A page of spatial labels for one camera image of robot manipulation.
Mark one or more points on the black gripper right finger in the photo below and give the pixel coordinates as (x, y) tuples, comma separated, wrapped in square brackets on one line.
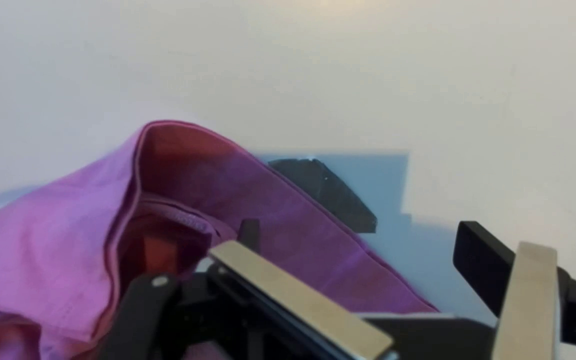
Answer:
[(534, 301)]

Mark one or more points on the pink t-shirt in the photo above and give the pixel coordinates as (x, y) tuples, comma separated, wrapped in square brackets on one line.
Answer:
[(61, 253)]

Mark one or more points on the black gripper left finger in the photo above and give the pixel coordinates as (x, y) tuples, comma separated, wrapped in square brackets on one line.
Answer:
[(300, 301)]

